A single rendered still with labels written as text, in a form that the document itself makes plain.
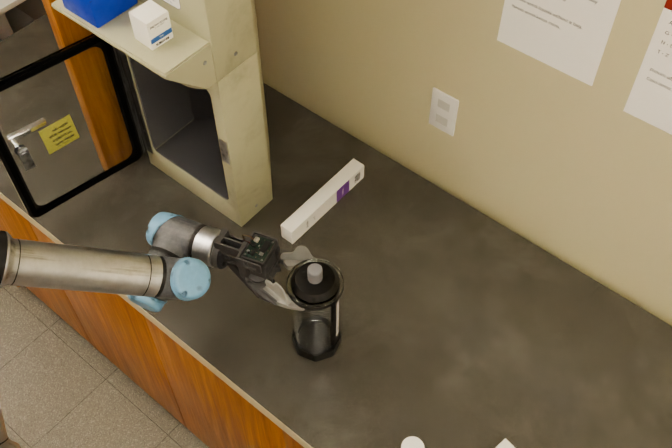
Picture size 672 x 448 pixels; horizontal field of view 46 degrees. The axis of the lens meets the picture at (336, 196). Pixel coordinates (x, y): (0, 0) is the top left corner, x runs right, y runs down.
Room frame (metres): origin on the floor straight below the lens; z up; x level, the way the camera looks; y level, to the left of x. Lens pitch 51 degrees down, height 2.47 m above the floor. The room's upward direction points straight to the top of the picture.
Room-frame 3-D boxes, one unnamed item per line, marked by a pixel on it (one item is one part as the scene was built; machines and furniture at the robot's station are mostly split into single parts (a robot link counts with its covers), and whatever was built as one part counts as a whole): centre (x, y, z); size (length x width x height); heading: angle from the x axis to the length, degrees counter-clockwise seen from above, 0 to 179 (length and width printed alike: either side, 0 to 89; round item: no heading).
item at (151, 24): (1.14, 0.33, 1.54); 0.05 x 0.05 x 0.06; 47
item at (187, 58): (1.18, 0.39, 1.46); 0.32 x 0.11 x 0.10; 50
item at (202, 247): (0.90, 0.24, 1.18); 0.08 x 0.05 x 0.08; 155
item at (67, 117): (1.21, 0.59, 1.19); 0.30 x 0.01 x 0.40; 130
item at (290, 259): (0.86, 0.06, 1.20); 0.09 x 0.03 x 0.06; 89
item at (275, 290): (0.78, 0.10, 1.20); 0.09 x 0.03 x 0.06; 41
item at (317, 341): (0.80, 0.04, 1.09); 0.11 x 0.11 x 0.21
